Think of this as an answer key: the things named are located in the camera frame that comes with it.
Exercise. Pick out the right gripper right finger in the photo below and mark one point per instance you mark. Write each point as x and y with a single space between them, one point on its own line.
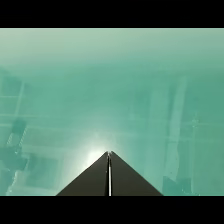
128 181

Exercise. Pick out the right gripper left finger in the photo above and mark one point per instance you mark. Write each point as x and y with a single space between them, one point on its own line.
93 180

